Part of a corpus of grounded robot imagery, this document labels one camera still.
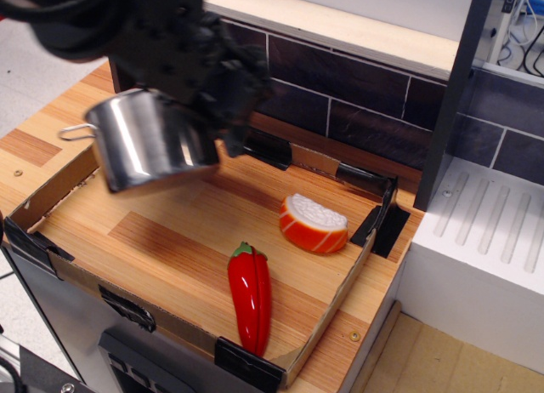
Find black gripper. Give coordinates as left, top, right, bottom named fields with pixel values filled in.
left=107, top=0, right=270, bottom=157

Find stainless steel pot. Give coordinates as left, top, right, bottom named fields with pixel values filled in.
left=58, top=89, right=219, bottom=194

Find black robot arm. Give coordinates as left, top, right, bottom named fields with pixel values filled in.
left=1, top=0, right=270, bottom=157

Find cardboard fence with black tape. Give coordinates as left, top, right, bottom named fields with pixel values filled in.
left=2, top=130, right=421, bottom=392

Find toy salmon sushi piece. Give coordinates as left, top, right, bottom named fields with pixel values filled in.
left=279, top=193, right=349, bottom=253

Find wooden shelf board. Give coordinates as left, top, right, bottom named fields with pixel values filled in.
left=204, top=0, right=458, bottom=81

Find red toy chili pepper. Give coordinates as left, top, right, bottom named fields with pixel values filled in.
left=227, top=242, right=272, bottom=356

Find white dish drainer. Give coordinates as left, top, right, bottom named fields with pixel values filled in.
left=411, top=156, right=544, bottom=296

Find dark left vertical post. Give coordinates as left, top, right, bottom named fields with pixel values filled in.
left=108, top=57, right=146, bottom=94

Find dark grey vertical post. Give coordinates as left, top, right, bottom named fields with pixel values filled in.
left=414, top=0, right=492, bottom=211

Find cables in background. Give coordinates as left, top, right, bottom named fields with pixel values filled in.
left=488, top=0, right=544, bottom=77

